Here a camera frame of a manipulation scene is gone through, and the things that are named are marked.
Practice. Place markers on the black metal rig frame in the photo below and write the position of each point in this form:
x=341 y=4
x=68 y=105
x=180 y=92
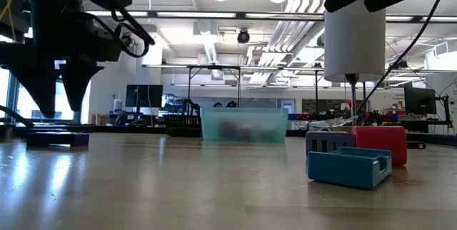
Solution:
x=214 y=67

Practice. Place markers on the black background robot arm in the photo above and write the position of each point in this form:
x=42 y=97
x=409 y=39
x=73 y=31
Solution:
x=189 y=106

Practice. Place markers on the black computer monitor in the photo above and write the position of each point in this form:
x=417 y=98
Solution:
x=420 y=100
x=144 y=96

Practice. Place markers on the large glass window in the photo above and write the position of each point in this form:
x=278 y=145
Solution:
x=26 y=108

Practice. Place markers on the white shade table lamp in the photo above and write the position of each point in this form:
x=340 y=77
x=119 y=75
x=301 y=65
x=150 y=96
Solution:
x=355 y=44

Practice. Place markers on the cardboard boxes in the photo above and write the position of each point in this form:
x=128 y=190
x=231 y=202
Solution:
x=100 y=119

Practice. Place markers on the small black bin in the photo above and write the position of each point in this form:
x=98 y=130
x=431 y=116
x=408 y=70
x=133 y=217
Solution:
x=182 y=125

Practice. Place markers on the teal rectangular holder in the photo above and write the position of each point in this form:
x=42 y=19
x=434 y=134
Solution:
x=342 y=169

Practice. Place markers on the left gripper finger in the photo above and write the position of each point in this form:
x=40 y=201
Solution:
x=39 y=83
x=76 y=80

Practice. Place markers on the person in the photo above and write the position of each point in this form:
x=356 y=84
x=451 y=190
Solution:
x=218 y=105
x=231 y=104

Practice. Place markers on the black ceiling speaker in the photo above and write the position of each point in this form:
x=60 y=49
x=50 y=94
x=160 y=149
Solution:
x=243 y=36
x=125 y=39

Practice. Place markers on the purple rectangular block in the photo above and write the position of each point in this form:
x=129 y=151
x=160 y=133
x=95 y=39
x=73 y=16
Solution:
x=57 y=139

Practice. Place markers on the white bottle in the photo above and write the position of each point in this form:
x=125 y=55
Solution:
x=117 y=105

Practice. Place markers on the teal translucent bin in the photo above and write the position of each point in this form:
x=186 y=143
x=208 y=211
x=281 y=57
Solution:
x=244 y=115

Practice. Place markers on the blue rectangular block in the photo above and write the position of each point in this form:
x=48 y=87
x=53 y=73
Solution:
x=46 y=129

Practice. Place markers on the long ceiling light strip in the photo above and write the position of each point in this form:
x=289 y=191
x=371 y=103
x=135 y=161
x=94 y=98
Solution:
x=196 y=14

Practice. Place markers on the lavender multi-port charger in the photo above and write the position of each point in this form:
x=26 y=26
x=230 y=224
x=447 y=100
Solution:
x=326 y=140

